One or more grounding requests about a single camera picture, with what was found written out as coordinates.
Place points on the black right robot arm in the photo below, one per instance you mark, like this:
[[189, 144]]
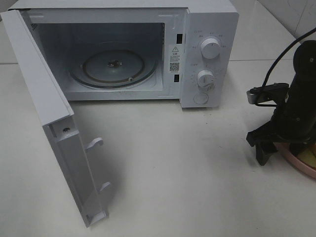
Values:
[[304, 63]]

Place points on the white microwave knob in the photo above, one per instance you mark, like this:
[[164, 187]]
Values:
[[205, 79], [210, 47]]

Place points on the white bread sandwich slice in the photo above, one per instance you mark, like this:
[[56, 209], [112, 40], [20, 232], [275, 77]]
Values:
[[312, 148]]

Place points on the warning label sticker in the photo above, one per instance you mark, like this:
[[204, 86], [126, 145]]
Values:
[[174, 59]]

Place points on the lower white microwave knob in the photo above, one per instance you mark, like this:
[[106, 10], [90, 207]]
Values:
[[205, 79]]

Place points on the white microwave door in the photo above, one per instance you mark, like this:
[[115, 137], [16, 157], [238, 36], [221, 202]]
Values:
[[57, 118]]

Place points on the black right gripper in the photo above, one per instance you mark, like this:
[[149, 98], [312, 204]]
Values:
[[293, 121]]

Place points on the white microwave oven body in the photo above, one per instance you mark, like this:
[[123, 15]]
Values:
[[161, 85]]

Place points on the pink plate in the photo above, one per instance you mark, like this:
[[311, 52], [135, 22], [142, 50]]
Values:
[[290, 151]]

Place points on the upper white microwave knob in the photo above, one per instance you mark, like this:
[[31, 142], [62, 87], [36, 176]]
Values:
[[210, 47]]

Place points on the round white door release button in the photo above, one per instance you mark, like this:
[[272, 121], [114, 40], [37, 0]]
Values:
[[201, 98]]

